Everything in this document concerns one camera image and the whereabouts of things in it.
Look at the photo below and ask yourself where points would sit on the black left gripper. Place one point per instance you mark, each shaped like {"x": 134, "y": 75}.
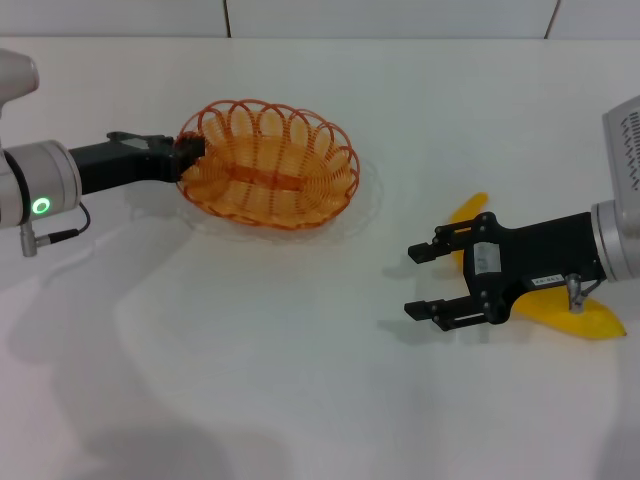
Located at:
{"x": 120, "y": 165}

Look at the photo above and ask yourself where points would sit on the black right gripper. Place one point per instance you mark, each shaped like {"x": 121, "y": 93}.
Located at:
{"x": 550, "y": 250}

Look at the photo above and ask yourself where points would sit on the yellow banana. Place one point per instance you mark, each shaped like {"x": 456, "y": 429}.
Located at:
{"x": 590, "y": 320}

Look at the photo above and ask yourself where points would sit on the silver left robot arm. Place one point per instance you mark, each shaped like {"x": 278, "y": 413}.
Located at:
{"x": 40, "y": 170}

